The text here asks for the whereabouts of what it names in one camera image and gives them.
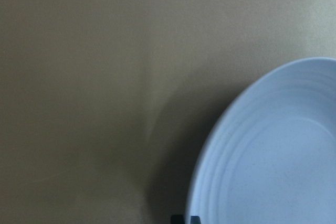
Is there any blue round plate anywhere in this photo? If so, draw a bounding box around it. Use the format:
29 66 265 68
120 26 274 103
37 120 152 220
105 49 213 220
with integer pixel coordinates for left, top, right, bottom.
184 57 335 223

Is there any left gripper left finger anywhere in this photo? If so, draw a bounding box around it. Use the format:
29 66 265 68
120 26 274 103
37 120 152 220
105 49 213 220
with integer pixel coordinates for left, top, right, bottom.
170 215 184 224

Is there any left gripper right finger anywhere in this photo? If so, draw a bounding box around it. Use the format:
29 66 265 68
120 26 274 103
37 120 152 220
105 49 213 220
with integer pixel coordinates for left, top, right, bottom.
190 216 201 224

